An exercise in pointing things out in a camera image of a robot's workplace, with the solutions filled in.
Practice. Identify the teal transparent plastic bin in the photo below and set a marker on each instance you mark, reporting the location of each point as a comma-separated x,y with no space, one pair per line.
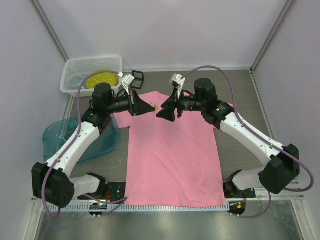
56,135

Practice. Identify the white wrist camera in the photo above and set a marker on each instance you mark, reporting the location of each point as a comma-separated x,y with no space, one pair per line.
177,81
127,81

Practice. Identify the black brooch box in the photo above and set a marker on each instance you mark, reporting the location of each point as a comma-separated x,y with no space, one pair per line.
138,81

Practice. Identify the cream flower brooch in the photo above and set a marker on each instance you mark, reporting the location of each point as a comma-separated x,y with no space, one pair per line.
156,108

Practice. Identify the light blue mug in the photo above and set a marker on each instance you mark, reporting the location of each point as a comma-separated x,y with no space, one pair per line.
75,81

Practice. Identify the pink t-shirt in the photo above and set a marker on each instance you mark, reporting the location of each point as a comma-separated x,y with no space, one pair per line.
172,163

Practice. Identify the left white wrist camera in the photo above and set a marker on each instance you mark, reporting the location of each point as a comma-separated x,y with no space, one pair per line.
127,81

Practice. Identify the yellow-green dotted plate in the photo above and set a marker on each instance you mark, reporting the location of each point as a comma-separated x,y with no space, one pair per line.
101,76

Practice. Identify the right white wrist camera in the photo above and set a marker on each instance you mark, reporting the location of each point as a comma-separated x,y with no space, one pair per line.
177,81

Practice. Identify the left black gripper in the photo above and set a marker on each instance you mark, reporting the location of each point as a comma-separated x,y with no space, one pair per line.
136,106

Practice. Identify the white slotted cable duct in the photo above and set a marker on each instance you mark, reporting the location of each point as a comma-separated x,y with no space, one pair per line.
90,206

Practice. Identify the white plastic basket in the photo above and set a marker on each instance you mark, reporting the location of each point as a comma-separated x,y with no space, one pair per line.
85,66

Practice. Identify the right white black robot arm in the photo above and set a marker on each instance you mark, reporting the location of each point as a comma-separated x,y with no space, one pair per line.
278,168

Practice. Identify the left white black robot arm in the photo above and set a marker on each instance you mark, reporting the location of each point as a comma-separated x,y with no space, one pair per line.
51,180

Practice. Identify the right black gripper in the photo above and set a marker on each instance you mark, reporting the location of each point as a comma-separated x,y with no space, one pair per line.
168,112

